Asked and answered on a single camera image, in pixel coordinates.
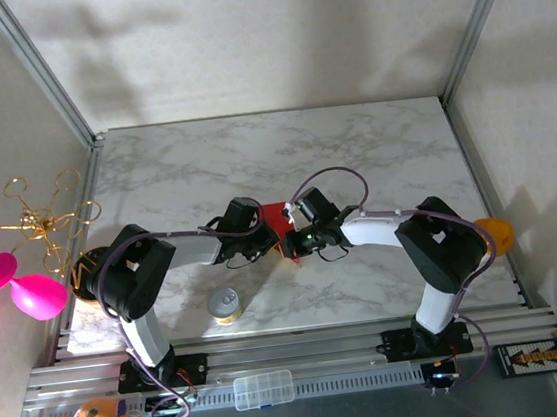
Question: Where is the silver tin can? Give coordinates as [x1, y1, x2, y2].
[204, 285, 245, 329]

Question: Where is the clear plastic organizer box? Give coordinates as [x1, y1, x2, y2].
[230, 367, 298, 414]

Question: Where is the black round disc gold rim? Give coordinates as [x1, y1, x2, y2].
[64, 245, 119, 304]

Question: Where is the black controller board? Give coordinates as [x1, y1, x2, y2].
[421, 356, 465, 389]
[143, 389, 201, 417]

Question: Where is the orange and white cup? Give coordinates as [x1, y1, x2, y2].
[470, 214, 518, 261]

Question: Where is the pink plastic goblet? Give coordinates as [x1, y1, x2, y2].
[0, 245, 73, 328]

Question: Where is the black connector board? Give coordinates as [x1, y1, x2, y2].
[491, 337, 557, 380]

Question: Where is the aluminium rail bed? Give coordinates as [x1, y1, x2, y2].
[18, 305, 557, 413]

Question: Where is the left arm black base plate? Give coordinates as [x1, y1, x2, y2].
[114, 350, 212, 395]

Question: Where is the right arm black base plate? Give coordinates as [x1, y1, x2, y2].
[380, 319, 475, 364]

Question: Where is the grey slotted cable duct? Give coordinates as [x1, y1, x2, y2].
[140, 357, 428, 417]

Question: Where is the aluminium table side rail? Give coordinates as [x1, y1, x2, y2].
[24, 137, 128, 366]
[439, 89, 536, 319]

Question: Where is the gold wire rack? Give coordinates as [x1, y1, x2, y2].
[0, 166, 110, 281]

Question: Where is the aluminium frame post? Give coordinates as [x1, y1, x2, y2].
[0, 0, 106, 159]
[428, 0, 539, 107]

